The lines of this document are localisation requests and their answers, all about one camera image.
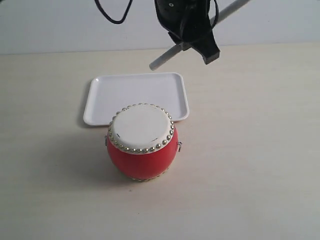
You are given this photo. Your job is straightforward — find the red small drum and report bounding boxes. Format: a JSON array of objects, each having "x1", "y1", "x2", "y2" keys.
[{"x1": 105, "y1": 103, "x2": 182, "y2": 181}]

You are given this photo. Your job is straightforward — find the white rectangular plastic tray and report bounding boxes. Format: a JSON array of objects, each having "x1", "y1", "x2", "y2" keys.
[{"x1": 82, "y1": 72, "x2": 190, "y2": 127}]

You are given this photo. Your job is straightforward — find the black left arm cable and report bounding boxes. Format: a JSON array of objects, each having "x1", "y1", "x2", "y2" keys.
[{"x1": 93, "y1": 0, "x2": 221, "y2": 28}]

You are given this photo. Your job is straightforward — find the wooden drumstick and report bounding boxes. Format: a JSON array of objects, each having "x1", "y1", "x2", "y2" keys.
[{"x1": 149, "y1": 0, "x2": 249, "y2": 71}]

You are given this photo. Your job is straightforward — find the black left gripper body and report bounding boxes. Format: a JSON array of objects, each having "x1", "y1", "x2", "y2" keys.
[{"x1": 154, "y1": 0, "x2": 213, "y2": 35}]

